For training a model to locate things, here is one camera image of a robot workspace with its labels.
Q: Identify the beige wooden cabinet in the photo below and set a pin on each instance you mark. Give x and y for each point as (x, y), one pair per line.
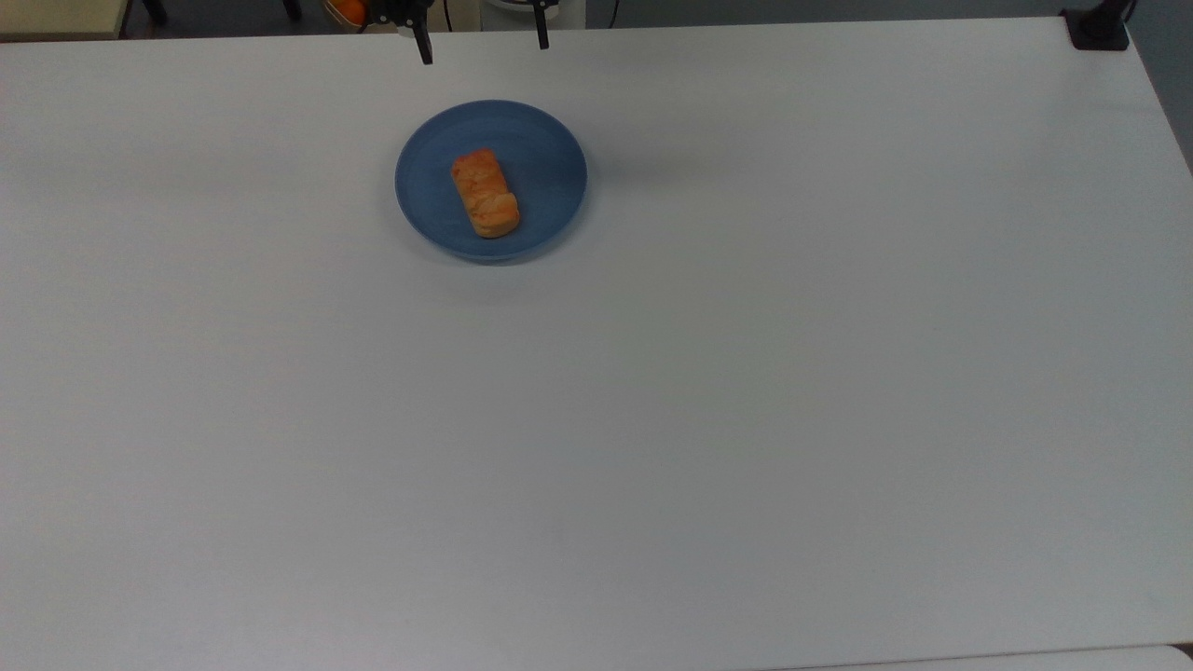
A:
(56, 17)

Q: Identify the blue round plate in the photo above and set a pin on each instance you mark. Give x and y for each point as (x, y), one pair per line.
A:
(545, 158)

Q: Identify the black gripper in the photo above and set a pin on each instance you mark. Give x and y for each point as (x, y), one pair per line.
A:
(399, 9)

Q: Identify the black chair leg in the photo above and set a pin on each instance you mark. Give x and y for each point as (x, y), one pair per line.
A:
(155, 9)
(293, 7)

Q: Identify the orange-brown bread loaf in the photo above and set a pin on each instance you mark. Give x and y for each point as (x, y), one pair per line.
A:
(486, 194)

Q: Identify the orange round object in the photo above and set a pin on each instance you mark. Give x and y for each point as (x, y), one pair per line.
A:
(349, 9)

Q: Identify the black camera stand clamp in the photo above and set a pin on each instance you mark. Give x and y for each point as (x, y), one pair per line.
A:
(1098, 33)

